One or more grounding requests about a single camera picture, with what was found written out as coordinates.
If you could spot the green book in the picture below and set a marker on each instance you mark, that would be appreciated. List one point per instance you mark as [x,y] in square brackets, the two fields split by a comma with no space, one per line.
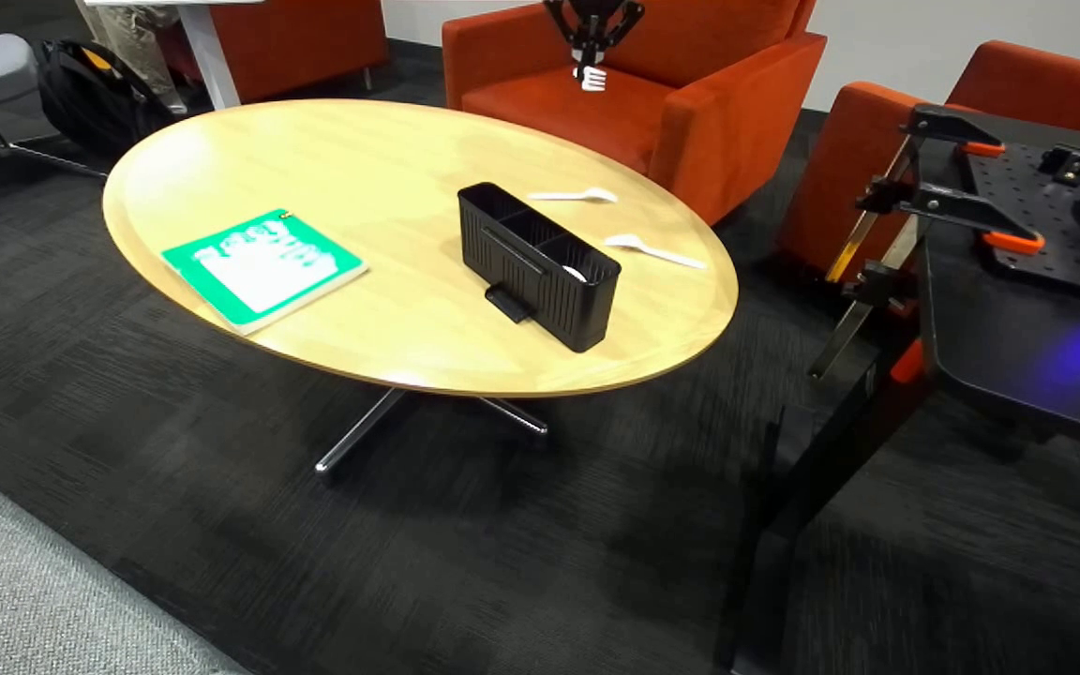
[263,267]

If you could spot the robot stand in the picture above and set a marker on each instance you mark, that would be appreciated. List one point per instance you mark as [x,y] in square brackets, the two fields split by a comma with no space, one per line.
[999,337]

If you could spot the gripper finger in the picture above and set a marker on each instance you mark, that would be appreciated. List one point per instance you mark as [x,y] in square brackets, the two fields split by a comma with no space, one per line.
[621,19]
[566,21]

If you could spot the person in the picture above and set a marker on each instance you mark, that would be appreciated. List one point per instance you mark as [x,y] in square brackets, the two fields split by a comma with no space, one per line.
[132,33]

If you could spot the black backpack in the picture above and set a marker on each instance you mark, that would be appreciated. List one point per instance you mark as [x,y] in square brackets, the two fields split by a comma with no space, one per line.
[95,98]

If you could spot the black clamp with orange tips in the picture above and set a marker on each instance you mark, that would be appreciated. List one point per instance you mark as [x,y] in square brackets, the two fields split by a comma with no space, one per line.
[962,208]
[943,125]

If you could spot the orange armchair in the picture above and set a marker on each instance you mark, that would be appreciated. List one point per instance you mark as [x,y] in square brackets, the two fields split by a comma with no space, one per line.
[709,122]
[296,42]
[854,169]

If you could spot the white plastic fork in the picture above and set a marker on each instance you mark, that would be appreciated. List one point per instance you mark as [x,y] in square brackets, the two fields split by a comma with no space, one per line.
[591,80]

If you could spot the white plastic utensil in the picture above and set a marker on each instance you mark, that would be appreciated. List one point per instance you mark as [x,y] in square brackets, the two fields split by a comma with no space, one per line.
[576,273]

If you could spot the black utensil holder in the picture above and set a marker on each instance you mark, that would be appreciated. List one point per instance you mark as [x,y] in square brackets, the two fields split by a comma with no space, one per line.
[549,286]

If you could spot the black mount bracket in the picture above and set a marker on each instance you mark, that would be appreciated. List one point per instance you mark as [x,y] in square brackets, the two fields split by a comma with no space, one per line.
[1074,166]

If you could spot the white plastic spoon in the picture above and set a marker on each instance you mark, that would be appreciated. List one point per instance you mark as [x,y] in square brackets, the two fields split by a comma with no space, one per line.
[598,195]
[629,243]

